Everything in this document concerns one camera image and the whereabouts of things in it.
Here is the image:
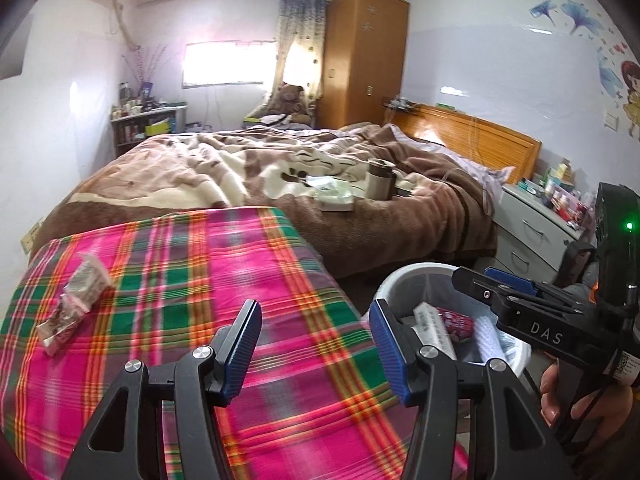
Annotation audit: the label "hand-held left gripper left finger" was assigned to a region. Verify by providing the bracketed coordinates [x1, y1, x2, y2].
[62, 300, 263, 480]

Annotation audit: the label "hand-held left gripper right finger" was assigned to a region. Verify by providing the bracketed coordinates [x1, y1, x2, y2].
[369, 299, 573, 480]

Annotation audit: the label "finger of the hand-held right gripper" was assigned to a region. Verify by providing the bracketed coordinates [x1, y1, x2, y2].
[484, 266, 588, 313]
[451, 266, 531, 331]

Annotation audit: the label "red drink can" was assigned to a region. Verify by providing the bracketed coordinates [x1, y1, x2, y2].
[435, 307, 476, 343]

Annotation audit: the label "purple milk carton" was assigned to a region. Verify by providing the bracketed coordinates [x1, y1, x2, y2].
[412, 302, 456, 356]

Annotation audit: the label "white waste bin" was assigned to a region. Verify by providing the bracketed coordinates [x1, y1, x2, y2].
[372, 262, 531, 391]

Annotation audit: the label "lilac foam fruit net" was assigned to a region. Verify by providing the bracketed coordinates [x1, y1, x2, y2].
[472, 317, 503, 361]

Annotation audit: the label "person's right hand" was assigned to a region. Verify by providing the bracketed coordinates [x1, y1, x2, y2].
[540, 360, 640, 461]

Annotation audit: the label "white nightstand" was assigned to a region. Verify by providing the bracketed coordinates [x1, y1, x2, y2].
[492, 182, 596, 286]

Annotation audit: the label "pink plaid cloth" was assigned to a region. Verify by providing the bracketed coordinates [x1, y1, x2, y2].
[0, 207, 471, 480]

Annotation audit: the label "clutter of small boxes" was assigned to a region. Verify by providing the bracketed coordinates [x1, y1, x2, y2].
[520, 157, 596, 231]

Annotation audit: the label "lilac pillow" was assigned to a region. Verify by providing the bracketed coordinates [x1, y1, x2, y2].
[390, 125, 516, 186]

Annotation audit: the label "steel thermos mug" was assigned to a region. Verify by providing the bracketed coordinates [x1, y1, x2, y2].
[367, 158, 401, 201]

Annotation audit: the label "wooden bed headboard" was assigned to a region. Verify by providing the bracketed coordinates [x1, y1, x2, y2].
[382, 104, 542, 186]

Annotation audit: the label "tissue pack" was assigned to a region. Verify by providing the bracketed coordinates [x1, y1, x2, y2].
[315, 177, 357, 211]

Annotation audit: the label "brown patterned blanket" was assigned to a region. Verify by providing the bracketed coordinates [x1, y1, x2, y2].
[37, 122, 501, 281]

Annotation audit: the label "crumpled white wrapper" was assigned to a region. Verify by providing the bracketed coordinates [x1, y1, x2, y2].
[37, 295, 88, 356]

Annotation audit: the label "cluttered storage shelf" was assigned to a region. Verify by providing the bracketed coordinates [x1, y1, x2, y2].
[111, 102, 188, 156]

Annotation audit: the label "brown teddy bear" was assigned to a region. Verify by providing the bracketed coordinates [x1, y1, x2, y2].
[267, 84, 312, 125]

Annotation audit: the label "wooden wardrobe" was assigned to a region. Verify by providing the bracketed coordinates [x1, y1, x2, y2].
[317, 0, 412, 128]

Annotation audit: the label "window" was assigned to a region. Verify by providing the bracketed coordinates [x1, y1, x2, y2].
[182, 42, 276, 86]

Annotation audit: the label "vase with dry branches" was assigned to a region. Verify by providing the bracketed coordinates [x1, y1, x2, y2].
[122, 45, 168, 98]

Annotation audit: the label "patterned curtain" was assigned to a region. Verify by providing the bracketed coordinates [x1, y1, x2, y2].
[272, 0, 328, 106]

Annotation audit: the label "cartoon girl wall sticker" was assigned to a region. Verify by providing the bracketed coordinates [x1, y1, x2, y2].
[597, 45, 640, 138]

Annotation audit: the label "wall socket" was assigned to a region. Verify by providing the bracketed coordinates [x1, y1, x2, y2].
[20, 222, 43, 253]

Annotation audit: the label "blue flower wall stickers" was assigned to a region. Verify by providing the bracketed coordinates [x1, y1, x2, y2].
[530, 0, 603, 36]

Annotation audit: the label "wrapped wall pipe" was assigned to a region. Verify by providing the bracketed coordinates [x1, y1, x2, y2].
[112, 0, 138, 51]

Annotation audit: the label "white wall paper sheet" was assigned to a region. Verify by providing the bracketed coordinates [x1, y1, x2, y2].
[0, 10, 31, 81]

